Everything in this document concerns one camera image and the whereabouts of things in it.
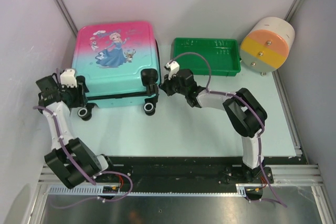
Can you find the white cylinder with orange-yellow face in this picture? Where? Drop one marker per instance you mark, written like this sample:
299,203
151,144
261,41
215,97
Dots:
266,47

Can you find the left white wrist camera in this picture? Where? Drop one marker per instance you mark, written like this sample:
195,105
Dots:
68,78

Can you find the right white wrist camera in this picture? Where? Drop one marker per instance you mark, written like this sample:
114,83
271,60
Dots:
173,68

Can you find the pink and teal kids suitcase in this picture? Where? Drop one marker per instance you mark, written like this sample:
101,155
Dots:
121,66

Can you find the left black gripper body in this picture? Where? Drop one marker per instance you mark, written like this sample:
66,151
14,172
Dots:
72,94

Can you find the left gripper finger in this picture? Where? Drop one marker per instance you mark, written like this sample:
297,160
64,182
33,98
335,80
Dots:
81,85
82,100

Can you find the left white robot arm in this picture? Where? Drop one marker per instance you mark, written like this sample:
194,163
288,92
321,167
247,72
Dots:
71,160

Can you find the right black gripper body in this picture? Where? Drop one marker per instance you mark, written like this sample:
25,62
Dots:
179,89

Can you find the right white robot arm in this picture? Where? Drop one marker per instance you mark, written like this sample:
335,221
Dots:
245,113

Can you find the green plastic tray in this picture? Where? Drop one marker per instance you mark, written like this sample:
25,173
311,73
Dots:
221,55

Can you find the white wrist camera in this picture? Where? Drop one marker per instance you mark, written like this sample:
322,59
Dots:
173,68
68,78

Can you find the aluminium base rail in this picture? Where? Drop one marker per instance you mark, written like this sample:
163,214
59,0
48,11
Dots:
190,176

